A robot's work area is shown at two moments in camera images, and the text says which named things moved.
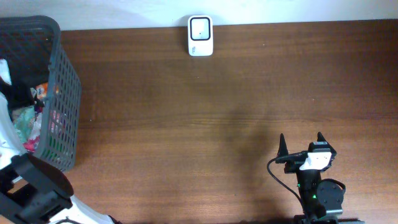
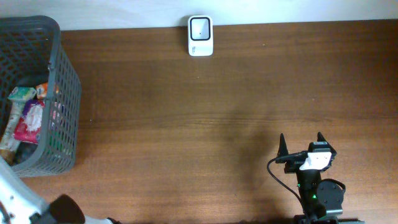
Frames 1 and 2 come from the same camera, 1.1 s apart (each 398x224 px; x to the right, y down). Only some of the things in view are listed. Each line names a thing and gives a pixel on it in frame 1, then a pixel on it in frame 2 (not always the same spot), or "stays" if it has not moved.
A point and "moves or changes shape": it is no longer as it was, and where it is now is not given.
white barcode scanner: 200,35 stays
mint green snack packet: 22,117 -> 20,93
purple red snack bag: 30,144 moves or changes shape
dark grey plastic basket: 32,46 stays
